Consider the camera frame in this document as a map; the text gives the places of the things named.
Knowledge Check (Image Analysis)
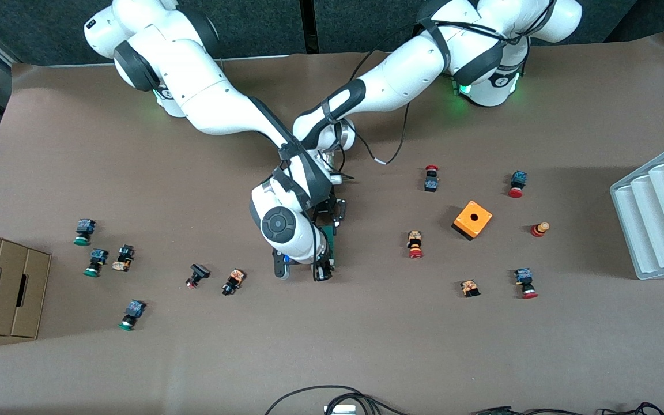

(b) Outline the brown paper table cover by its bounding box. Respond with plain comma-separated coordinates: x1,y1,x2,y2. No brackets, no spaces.
0,32,664,415

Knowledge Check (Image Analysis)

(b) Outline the black push button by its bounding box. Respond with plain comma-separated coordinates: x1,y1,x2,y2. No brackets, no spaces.
185,263,212,289

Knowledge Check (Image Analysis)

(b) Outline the green pushbutton blue block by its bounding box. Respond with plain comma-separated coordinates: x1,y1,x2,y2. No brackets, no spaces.
118,299,147,332
83,248,109,278
73,218,97,247

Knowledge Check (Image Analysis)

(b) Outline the red mushroom button blue block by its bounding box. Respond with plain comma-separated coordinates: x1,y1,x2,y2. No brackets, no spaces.
514,267,539,300
508,171,528,199

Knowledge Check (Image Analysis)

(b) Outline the brown cardboard box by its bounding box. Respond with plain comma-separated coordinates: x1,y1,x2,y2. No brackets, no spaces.
0,226,52,339

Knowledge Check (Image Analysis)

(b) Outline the grey ribbed tray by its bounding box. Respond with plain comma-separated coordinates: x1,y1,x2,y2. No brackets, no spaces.
609,137,664,281

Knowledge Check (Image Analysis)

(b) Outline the black looped cable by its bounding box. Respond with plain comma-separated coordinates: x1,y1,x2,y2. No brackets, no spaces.
264,384,410,415

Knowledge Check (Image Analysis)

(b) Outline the orange button enclosure box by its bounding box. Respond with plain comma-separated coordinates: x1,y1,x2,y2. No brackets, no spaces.
451,200,493,241

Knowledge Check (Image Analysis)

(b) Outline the black divider post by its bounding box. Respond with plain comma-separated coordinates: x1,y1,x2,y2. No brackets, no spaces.
300,0,318,55

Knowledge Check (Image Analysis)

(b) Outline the black cable bundle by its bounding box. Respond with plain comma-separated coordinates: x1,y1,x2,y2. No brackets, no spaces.
470,402,664,415

